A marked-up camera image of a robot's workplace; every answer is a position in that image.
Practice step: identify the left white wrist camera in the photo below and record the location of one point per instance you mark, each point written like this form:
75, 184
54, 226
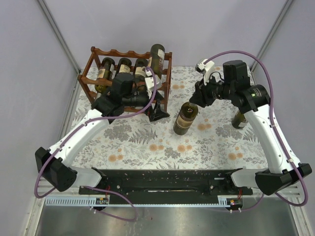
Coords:
152, 81

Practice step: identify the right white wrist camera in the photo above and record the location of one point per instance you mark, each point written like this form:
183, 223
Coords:
206, 68

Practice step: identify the wine bottle brown label front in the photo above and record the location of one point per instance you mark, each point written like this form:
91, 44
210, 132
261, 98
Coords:
185, 118

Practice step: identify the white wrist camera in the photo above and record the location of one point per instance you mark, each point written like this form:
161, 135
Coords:
152, 81
206, 68

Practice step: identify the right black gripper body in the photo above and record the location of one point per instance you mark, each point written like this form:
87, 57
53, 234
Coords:
212, 91

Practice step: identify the wine bottle brown label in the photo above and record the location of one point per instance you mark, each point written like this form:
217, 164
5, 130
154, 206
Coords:
156, 59
185, 118

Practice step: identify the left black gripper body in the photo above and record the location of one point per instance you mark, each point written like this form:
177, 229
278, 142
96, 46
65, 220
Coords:
149, 110

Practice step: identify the wine bottle brown label back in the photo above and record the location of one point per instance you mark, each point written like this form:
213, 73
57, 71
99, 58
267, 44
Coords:
156, 59

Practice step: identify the green wine bottle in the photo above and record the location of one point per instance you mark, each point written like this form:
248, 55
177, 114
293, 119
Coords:
105, 72

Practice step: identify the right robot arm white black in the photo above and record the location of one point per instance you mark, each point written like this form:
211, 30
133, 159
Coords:
284, 167

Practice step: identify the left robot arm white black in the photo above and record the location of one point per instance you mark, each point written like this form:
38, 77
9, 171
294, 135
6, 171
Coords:
55, 163

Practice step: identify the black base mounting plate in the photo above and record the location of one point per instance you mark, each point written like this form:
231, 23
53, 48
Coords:
209, 182

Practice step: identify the white slotted cable duct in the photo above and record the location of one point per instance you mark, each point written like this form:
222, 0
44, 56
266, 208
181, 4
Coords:
152, 201

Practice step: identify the floral patterned table mat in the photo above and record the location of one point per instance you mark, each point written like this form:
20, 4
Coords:
210, 143

